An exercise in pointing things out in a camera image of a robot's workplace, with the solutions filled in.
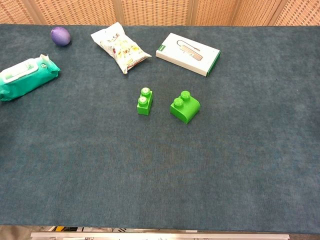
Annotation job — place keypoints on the small green toy block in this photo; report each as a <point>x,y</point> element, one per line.
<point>144,105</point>

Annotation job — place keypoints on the large green toy block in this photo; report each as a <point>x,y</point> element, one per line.
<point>186,110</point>

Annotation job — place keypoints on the dark teal table cloth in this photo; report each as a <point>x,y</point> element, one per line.
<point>160,162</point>

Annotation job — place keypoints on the white USB hub box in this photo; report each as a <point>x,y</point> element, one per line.
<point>187,53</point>

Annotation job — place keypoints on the white snack bag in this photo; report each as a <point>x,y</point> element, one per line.
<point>120,47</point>

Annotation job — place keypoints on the woven bamboo folding screen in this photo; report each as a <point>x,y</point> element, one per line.
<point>160,11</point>

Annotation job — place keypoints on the purple egg-shaped ball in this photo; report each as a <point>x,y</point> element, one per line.
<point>60,36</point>

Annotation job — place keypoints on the green wet wipes pack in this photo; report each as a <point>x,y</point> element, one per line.
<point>23,78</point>

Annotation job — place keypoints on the aluminium frame rail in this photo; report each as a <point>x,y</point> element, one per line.
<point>160,236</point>

